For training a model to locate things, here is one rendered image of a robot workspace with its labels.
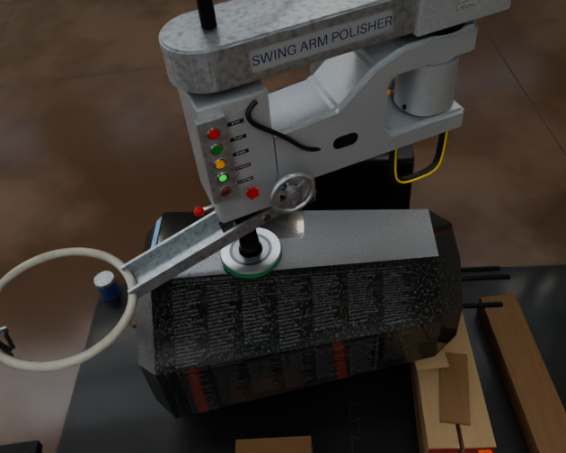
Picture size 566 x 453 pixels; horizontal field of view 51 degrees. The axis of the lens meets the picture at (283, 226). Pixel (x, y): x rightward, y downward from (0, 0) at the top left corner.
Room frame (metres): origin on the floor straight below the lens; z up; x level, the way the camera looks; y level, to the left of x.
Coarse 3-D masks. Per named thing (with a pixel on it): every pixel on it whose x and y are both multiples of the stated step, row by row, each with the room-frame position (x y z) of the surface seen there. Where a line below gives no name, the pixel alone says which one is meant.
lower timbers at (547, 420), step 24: (480, 312) 1.54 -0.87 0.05; (504, 312) 1.48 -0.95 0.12; (504, 336) 1.35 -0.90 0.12; (528, 336) 1.34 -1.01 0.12; (504, 360) 1.24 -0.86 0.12; (528, 360) 1.22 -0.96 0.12; (504, 384) 1.18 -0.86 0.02; (528, 384) 1.12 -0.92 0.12; (552, 384) 1.11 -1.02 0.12; (528, 408) 1.02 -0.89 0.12; (552, 408) 1.01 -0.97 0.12; (528, 432) 0.93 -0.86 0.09; (552, 432) 0.91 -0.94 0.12
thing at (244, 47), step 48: (240, 0) 1.51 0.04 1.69; (288, 0) 1.48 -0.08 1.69; (336, 0) 1.45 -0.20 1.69; (384, 0) 1.42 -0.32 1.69; (432, 0) 1.44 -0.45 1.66; (480, 0) 1.49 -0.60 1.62; (192, 48) 1.29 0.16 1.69; (240, 48) 1.30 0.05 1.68; (288, 48) 1.33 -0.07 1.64; (336, 48) 1.38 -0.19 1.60
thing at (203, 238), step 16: (192, 224) 1.39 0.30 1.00; (208, 224) 1.40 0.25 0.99; (240, 224) 1.33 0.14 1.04; (256, 224) 1.34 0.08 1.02; (176, 240) 1.36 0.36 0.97; (192, 240) 1.37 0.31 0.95; (208, 240) 1.34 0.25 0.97; (224, 240) 1.30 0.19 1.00; (144, 256) 1.33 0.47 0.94; (160, 256) 1.34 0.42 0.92; (176, 256) 1.32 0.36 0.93; (192, 256) 1.27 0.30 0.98; (208, 256) 1.28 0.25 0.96; (144, 272) 1.29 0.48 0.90; (160, 272) 1.24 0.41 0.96; (176, 272) 1.25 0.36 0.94; (144, 288) 1.21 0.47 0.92
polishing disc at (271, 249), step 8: (264, 232) 1.46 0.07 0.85; (264, 240) 1.42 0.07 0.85; (272, 240) 1.42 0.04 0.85; (224, 248) 1.41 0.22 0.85; (232, 248) 1.40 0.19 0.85; (264, 248) 1.38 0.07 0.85; (272, 248) 1.38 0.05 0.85; (280, 248) 1.38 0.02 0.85; (224, 256) 1.37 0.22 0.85; (232, 256) 1.36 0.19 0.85; (240, 256) 1.36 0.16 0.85; (264, 256) 1.35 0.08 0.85; (272, 256) 1.34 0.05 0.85; (232, 264) 1.33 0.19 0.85; (240, 264) 1.32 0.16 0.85; (248, 264) 1.32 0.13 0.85; (256, 264) 1.31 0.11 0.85; (264, 264) 1.31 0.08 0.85; (272, 264) 1.31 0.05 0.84; (240, 272) 1.29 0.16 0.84; (248, 272) 1.28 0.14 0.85; (256, 272) 1.28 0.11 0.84
